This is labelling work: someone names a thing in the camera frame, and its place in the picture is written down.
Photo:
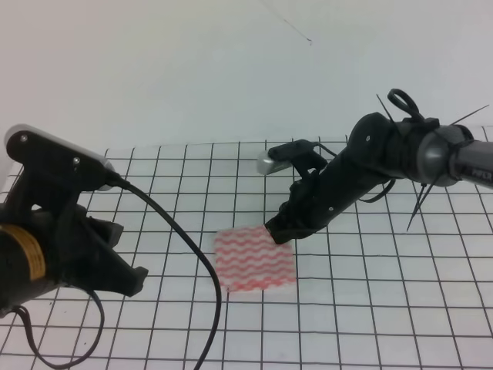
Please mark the white grid tablecloth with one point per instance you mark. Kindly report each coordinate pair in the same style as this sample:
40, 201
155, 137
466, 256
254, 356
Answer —
382, 287

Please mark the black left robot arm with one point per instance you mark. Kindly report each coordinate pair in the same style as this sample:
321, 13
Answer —
41, 252

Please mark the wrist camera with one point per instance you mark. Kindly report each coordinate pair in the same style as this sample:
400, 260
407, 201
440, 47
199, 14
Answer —
54, 173
299, 154

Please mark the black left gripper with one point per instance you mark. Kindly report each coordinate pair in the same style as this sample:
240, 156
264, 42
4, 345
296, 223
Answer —
42, 253

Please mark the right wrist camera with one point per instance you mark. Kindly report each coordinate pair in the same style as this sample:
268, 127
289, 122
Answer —
299, 154

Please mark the pink wavy striped towel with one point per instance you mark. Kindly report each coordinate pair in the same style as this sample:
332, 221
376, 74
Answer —
248, 259

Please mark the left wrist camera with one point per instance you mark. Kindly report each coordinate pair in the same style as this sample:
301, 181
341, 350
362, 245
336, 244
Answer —
54, 173

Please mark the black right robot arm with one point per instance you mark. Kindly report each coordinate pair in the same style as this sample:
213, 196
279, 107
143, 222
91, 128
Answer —
379, 151

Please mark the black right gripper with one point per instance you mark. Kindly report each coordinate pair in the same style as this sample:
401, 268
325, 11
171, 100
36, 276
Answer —
306, 211

